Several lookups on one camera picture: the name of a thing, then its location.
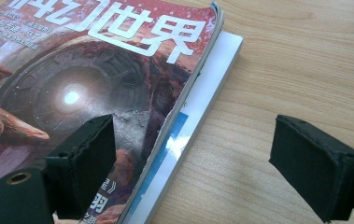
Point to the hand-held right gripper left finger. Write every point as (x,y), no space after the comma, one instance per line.
(84,174)

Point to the white magazine with green title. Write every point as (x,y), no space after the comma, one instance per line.
(209,81)

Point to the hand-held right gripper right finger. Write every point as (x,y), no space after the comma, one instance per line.
(318,171)

